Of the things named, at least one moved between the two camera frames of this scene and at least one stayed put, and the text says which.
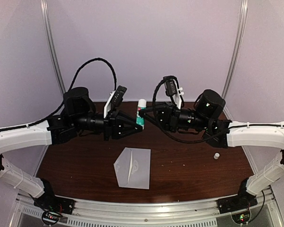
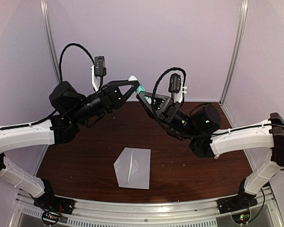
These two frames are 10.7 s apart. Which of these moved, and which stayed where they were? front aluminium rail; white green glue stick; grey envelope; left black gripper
Moved: white green glue stick; left black gripper
Stayed: front aluminium rail; grey envelope
